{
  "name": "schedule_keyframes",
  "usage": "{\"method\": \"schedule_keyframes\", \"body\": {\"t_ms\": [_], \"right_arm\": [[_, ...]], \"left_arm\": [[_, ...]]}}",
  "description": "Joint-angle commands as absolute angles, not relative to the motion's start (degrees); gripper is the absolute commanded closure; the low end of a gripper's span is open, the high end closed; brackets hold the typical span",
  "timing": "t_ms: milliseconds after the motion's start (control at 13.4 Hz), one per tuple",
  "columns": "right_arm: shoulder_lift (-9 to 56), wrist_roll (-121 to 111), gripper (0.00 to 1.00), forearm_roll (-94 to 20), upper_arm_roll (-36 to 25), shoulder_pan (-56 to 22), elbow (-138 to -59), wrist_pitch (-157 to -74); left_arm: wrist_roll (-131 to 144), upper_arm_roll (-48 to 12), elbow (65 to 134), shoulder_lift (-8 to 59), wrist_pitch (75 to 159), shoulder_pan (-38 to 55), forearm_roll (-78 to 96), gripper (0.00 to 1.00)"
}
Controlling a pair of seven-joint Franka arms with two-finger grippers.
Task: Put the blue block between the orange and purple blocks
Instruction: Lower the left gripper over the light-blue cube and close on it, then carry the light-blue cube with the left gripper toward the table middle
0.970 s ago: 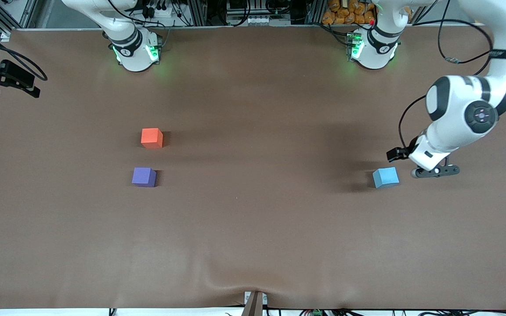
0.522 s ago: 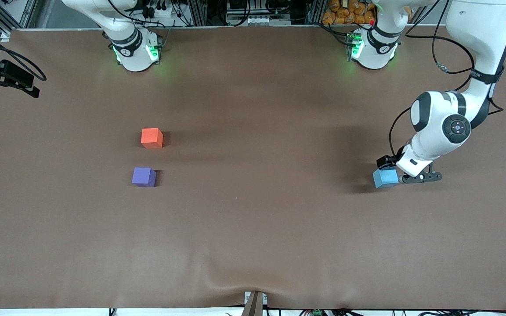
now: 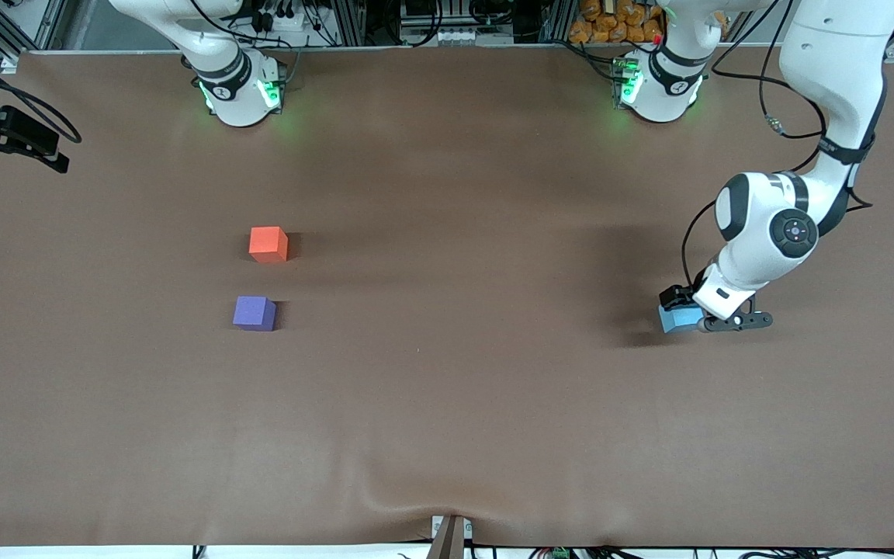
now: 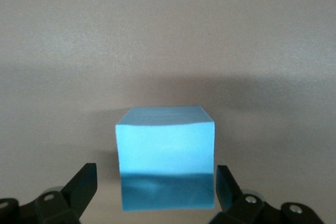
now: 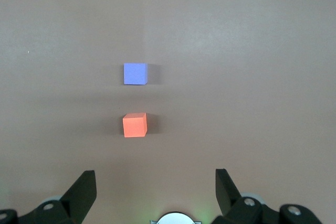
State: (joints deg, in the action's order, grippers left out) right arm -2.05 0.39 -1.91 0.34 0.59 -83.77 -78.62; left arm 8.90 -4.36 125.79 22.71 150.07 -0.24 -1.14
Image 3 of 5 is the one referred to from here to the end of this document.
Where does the light blue foam block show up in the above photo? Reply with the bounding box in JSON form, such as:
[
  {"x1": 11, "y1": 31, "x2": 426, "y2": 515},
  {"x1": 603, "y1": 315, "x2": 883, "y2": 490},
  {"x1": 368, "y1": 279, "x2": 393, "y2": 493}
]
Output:
[{"x1": 658, "y1": 304, "x2": 705, "y2": 335}]

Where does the orange foam block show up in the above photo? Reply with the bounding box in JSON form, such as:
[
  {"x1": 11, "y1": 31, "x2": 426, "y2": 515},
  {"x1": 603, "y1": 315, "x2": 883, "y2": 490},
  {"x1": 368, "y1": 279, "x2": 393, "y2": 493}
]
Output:
[{"x1": 248, "y1": 226, "x2": 289, "y2": 264}]

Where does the purple foam block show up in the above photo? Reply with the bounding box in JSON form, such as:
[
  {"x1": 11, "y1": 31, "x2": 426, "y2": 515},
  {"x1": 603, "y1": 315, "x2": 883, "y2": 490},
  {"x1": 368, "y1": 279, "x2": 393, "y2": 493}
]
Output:
[{"x1": 232, "y1": 295, "x2": 278, "y2": 332}]

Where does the brown table mat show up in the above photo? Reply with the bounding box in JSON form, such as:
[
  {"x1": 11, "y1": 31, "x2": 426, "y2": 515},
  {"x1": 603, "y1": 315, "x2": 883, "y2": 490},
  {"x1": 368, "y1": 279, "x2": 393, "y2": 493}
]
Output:
[{"x1": 0, "y1": 47, "x2": 894, "y2": 549}]

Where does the white socket strip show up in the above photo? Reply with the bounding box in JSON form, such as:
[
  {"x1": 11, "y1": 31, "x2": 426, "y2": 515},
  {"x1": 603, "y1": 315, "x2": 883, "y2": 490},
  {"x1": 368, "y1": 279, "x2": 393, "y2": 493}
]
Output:
[{"x1": 257, "y1": 8, "x2": 308, "y2": 32}]

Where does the bag of orange items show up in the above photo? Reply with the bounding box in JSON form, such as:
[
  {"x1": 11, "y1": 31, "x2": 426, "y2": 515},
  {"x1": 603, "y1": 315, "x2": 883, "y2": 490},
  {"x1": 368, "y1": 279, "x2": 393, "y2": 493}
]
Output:
[{"x1": 568, "y1": 0, "x2": 665, "y2": 45}]

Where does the white terminal strip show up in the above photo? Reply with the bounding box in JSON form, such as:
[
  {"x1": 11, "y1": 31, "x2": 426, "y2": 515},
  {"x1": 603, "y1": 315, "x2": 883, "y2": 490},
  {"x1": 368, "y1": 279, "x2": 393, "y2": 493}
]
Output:
[{"x1": 403, "y1": 27, "x2": 515, "y2": 47}]

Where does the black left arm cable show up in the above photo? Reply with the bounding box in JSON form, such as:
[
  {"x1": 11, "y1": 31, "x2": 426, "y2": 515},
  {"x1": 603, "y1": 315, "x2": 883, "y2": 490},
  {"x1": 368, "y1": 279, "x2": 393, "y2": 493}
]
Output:
[{"x1": 680, "y1": 0, "x2": 875, "y2": 292}]

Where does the aluminium frame post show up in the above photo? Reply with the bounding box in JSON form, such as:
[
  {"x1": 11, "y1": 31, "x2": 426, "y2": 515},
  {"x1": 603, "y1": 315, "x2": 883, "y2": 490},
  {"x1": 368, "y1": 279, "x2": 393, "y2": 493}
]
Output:
[
  {"x1": 538, "y1": 0, "x2": 572, "y2": 43},
  {"x1": 334, "y1": 0, "x2": 366, "y2": 46}
]

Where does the grey camera post bracket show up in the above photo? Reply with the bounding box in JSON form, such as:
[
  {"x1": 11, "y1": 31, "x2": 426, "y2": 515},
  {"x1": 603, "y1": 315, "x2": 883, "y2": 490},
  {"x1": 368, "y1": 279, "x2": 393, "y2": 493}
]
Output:
[{"x1": 431, "y1": 514, "x2": 473, "y2": 559}]

